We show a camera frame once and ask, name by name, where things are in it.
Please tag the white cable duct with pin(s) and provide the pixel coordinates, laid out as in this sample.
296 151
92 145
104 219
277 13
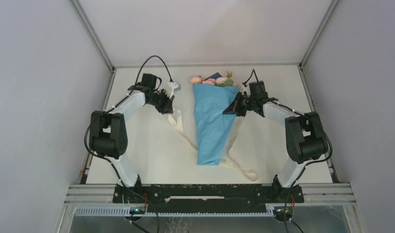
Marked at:
137 211

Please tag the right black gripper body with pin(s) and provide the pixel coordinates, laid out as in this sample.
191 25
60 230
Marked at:
242 104

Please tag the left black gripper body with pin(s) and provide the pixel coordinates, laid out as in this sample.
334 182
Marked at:
161 101

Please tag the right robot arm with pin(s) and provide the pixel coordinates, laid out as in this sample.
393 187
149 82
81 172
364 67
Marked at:
306 141

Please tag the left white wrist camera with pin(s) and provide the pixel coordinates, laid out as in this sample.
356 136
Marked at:
172 87

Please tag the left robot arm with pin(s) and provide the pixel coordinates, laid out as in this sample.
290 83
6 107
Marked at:
107 138

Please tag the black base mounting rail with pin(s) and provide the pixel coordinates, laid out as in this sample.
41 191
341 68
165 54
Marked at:
225 198

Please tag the pale pink fake flower stem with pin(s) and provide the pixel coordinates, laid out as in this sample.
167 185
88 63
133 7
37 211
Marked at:
225 81

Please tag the cream ribbon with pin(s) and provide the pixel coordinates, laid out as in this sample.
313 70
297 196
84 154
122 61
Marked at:
226 161

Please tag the blue wrapping paper sheet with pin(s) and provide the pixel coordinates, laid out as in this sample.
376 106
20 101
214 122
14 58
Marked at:
212 127

